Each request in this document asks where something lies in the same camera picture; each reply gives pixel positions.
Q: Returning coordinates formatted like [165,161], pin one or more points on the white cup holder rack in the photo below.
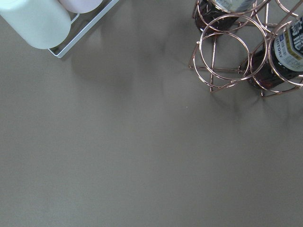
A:
[80,25]

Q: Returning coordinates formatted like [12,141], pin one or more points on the tea bottle in rack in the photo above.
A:
[287,56]
[209,10]

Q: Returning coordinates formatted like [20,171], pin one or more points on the copper wire bottle rack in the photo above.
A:
[225,60]

